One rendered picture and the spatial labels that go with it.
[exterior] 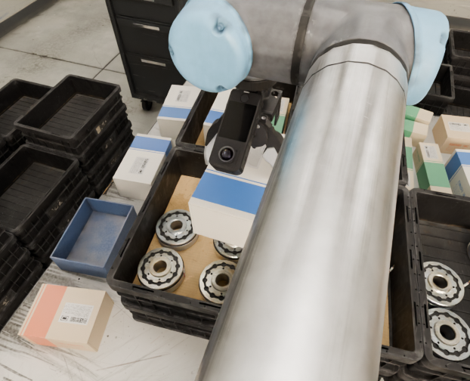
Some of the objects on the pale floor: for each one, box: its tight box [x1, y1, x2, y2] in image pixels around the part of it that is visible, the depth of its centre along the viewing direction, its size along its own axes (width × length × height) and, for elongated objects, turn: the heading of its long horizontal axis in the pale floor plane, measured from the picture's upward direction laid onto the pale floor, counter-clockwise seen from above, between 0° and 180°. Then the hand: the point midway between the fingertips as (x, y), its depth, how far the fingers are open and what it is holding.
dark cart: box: [105, 0, 188, 110], centre depth 222 cm, size 60×45×90 cm
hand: (244, 177), depth 60 cm, fingers closed on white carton, 13 cm apart
